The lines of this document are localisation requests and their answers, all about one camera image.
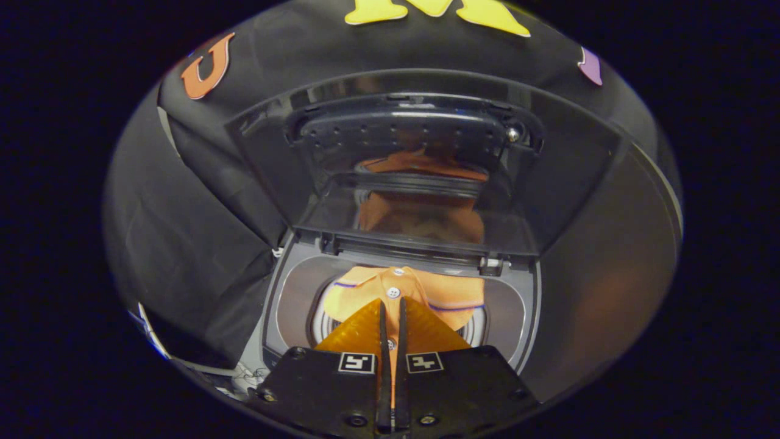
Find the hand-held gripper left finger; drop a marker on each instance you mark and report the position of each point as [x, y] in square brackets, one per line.
[323, 390]

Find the dark glass washing machine lid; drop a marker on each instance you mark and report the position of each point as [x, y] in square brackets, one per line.
[567, 171]

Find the orange polo shirt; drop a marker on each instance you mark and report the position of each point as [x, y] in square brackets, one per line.
[445, 292]

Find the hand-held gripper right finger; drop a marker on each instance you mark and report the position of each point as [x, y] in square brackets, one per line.
[463, 390]

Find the black backdrop cloth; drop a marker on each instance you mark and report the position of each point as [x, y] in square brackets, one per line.
[195, 201]

